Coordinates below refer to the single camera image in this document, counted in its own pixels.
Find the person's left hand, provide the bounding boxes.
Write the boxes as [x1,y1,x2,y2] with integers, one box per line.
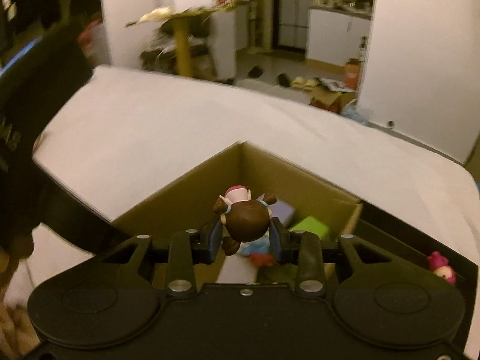
[0,248,34,310]

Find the white charger block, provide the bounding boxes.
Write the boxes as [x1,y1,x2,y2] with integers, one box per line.
[220,254,260,284]

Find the magazine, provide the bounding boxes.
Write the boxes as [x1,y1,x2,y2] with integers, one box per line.
[319,77,355,93]

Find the blue plastic bag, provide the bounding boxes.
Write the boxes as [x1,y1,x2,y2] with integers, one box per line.
[340,105,375,127]

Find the blue cube toy figure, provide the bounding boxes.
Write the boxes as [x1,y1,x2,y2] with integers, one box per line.
[268,199,297,227]

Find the cardboard box on floor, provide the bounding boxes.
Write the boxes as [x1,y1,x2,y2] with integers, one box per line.
[310,89,358,116]

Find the orange bag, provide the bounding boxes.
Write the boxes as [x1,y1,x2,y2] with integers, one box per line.
[343,58,361,91]

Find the yellow round stand table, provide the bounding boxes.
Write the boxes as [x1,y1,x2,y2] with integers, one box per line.
[125,2,256,80]

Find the cardboard box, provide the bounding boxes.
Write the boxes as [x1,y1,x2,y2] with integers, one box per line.
[112,140,364,286]
[310,89,358,116]

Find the brown-haired doll figure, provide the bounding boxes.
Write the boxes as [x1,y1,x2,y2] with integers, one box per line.
[214,185,278,256]

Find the blue and red toy figure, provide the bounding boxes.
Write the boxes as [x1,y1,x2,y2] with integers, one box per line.
[240,238,276,267]

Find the grey refrigerator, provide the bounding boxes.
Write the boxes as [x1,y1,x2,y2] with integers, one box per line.
[275,0,317,50]

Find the pink-haired toy figure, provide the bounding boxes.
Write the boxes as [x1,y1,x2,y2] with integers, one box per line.
[427,251,457,285]

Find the white cabinet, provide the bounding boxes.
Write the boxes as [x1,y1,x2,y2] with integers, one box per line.
[305,7,373,67]

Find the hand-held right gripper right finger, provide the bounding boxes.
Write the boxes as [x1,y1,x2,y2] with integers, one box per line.
[269,217,413,295]

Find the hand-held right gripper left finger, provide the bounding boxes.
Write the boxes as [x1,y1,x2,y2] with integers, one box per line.
[99,221,226,295]

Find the beige slippers pair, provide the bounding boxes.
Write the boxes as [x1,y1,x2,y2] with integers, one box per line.
[291,76,320,90]

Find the small green box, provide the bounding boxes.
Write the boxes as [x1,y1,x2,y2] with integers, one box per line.
[287,215,331,241]

